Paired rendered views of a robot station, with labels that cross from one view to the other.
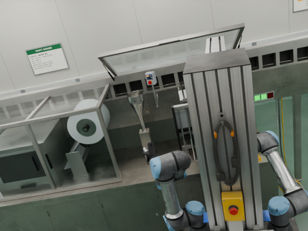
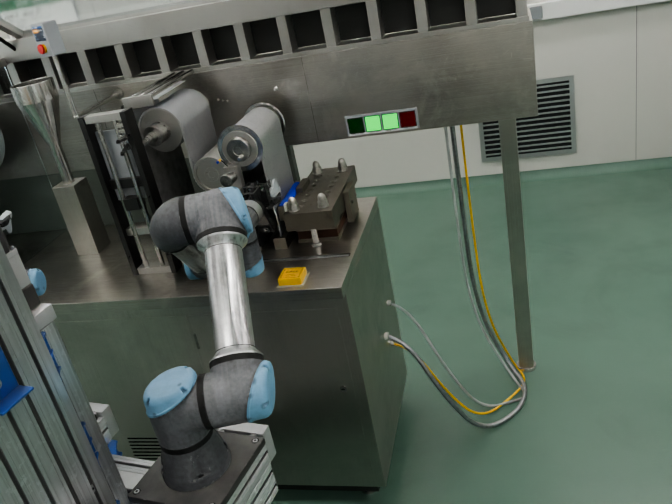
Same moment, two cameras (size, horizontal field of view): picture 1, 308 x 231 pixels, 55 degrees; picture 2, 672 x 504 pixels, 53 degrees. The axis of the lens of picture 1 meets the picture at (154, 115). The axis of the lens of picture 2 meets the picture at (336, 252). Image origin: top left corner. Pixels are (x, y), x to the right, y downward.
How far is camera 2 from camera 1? 136 cm
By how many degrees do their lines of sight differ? 10
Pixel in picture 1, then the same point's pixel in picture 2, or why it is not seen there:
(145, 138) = (68, 202)
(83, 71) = not seen: hidden behind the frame
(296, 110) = (507, 173)
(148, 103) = not seen: hidden behind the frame
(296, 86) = (480, 98)
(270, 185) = (338, 357)
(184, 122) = (121, 161)
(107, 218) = not seen: outside the picture
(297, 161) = (519, 317)
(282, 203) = (170, 386)
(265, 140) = (201, 208)
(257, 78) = (369, 66)
